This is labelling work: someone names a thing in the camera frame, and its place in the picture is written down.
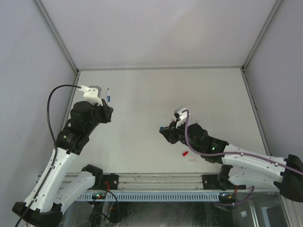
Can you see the blue white marker pen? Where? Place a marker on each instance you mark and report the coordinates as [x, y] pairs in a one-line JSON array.
[[108, 96]]

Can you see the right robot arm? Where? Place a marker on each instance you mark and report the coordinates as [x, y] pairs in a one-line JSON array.
[[214, 150]]

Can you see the clear pen cap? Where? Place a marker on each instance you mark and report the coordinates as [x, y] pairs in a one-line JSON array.
[[191, 161]]

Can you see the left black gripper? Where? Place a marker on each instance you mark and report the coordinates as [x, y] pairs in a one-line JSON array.
[[106, 113]]

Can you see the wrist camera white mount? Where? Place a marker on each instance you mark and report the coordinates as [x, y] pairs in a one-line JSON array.
[[92, 94], [181, 115]]

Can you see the blue cable duct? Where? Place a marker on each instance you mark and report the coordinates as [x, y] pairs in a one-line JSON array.
[[150, 196]]

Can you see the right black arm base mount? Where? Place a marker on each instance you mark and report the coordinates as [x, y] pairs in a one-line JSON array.
[[213, 182]]

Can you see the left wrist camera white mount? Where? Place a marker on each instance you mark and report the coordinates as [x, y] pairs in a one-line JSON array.
[[92, 94]]

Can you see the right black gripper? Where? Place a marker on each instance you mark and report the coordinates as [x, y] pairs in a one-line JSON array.
[[171, 134]]

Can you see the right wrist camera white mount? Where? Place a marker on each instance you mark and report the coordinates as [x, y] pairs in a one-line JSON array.
[[181, 115]]

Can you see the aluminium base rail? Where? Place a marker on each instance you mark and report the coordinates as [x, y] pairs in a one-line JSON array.
[[185, 181]]

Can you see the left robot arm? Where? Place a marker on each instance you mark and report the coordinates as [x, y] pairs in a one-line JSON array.
[[46, 204]]

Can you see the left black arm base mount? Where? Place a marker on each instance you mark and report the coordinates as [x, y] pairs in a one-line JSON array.
[[110, 182]]

